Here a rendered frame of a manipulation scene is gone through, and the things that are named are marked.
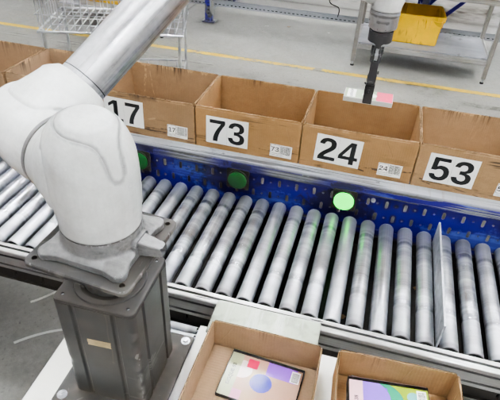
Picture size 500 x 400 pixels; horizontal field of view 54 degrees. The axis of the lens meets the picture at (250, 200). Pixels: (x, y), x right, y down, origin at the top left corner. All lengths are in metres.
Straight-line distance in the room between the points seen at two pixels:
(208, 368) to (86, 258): 0.50
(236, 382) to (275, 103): 1.16
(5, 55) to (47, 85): 1.55
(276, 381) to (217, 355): 0.17
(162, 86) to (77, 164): 1.38
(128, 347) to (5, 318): 1.54
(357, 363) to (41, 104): 0.91
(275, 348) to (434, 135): 1.10
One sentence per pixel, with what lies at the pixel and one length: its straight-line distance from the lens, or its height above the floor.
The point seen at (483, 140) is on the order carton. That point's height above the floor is 0.95.
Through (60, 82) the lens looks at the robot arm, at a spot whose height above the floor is 1.45.
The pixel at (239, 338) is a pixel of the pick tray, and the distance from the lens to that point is 1.31.
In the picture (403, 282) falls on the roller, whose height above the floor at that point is 0.75.
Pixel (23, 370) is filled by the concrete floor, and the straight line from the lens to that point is 2.37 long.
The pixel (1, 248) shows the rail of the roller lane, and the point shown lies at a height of 0.74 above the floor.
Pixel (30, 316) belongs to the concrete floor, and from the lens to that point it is 2.55.
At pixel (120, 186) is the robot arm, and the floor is 1.35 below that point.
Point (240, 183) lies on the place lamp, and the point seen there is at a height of 0.80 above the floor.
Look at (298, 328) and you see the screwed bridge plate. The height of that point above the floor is 0.75.
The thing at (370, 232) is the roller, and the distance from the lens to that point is 1.76.
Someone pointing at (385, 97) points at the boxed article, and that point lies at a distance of 1.74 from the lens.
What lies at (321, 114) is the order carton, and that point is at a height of 0.95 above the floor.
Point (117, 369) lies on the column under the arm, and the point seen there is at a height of 0.89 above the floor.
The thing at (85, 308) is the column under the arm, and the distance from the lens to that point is 1.05.
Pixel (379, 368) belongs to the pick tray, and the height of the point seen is 0.81.
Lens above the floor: 1.84
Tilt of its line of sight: 37 degrees down
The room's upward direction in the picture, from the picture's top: 3 degrees clockwise
